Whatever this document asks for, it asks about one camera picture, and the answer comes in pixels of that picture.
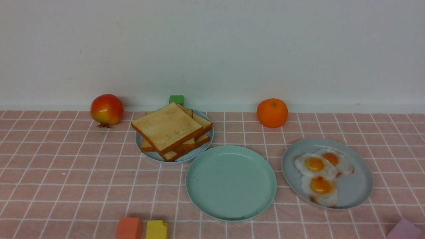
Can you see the toast slice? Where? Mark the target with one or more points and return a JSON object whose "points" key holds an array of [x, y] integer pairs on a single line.
{"points": [[167, 128], [207, 125], [146, 147], [178, 152]]}

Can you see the fried egg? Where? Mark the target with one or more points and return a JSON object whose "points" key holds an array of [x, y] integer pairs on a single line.
{"points": [[338, 160], [313, 165], [320, 191]]}

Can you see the green block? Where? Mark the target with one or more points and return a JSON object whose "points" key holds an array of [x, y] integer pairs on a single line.
{"points": [[178, 99]]}

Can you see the orange tangerine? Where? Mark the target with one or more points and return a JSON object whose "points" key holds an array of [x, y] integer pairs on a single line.
{"points": [[272, 113]]}

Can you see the teal green centre plate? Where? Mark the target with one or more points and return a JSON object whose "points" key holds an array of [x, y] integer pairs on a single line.
{"points": [[231, 183]]}

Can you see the light blue bread plate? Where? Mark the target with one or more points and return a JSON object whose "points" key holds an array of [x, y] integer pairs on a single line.
{"points": [[189, 157]]}

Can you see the yellow block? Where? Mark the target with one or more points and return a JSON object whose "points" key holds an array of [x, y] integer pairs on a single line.
{"points": [[157, 229]]}

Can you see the orange block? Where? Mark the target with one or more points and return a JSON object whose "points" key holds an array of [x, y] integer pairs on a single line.
{"points": [[129, 228]]}

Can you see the grey blue egg plate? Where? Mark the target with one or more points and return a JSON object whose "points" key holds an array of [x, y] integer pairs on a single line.
{"points": [[353, 189]]}

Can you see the pink block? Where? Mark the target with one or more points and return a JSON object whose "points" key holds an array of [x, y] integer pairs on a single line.
{"points": [[404, 229]]}

